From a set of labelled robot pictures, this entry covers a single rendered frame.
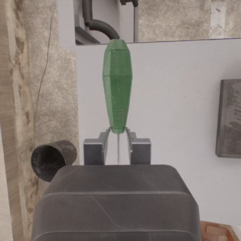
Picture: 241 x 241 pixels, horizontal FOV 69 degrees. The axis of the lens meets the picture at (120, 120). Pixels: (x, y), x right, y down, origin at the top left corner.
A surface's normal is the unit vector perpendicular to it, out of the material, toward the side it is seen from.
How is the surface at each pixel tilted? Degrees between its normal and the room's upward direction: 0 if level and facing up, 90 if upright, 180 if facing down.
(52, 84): 0
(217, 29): 0
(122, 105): 32
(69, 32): 0
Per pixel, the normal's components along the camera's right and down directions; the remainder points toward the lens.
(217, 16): -0.22, 0.17
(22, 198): 0.33, 0.18
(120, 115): 0.29, 0.40
